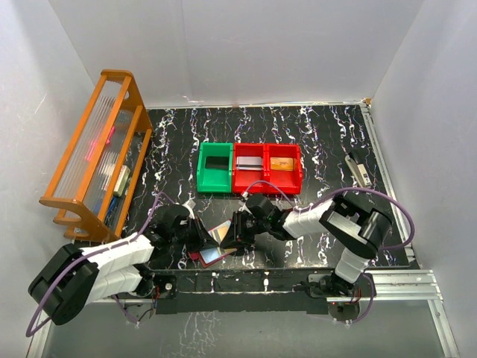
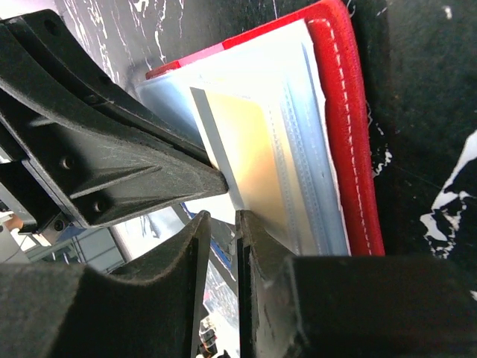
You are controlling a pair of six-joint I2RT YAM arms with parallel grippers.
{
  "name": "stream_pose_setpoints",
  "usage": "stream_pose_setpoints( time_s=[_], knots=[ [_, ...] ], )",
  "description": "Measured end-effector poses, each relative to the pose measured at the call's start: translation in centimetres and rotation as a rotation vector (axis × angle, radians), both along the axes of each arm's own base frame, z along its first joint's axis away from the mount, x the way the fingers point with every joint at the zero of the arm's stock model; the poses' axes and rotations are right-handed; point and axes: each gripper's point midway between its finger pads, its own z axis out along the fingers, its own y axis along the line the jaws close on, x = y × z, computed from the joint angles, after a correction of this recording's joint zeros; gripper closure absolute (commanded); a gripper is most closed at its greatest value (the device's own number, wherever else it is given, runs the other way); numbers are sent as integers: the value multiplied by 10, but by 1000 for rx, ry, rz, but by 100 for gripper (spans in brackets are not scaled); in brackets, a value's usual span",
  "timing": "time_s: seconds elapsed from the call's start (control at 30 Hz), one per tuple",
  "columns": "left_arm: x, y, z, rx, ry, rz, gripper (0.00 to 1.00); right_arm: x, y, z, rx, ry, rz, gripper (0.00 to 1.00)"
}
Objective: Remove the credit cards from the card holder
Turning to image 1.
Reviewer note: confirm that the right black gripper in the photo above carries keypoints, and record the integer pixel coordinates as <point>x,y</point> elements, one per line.
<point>241,229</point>

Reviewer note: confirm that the grey striped card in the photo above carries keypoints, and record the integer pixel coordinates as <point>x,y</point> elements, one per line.
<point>249,163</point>

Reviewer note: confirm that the beige box in rack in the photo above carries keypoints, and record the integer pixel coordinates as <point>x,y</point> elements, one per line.
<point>121,181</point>

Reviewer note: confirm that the black grey stapler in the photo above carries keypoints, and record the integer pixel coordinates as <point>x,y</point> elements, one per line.
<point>358,169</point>

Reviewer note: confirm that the green plastic bin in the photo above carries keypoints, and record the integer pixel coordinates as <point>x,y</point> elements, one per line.
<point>214,171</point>

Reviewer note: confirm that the red bin right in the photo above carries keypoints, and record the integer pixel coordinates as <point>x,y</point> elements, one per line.
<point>289,182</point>

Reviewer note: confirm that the orange wooden rack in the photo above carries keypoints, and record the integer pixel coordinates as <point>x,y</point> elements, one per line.
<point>114,130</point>

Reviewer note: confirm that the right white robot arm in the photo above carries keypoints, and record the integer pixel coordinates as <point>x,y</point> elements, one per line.
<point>359,228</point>

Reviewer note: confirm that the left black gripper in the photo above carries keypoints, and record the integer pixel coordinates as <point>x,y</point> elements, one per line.
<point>196,234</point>

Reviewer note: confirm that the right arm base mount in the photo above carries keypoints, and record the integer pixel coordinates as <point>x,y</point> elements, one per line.
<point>346,302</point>

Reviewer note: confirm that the red bin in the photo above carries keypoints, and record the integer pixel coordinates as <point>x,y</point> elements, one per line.
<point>241,179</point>
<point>289,182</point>

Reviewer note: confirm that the orange card in bin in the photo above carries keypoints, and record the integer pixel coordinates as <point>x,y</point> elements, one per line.
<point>285,164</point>

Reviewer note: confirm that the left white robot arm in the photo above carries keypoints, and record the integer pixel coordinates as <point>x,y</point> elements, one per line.
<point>75,277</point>

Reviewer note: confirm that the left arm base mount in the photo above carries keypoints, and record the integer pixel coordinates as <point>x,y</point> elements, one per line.
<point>142,303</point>

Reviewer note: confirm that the red bin left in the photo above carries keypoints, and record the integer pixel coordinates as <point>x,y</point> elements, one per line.
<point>241,179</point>

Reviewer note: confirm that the red leather card holder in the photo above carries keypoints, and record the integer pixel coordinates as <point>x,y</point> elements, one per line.
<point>209,256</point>

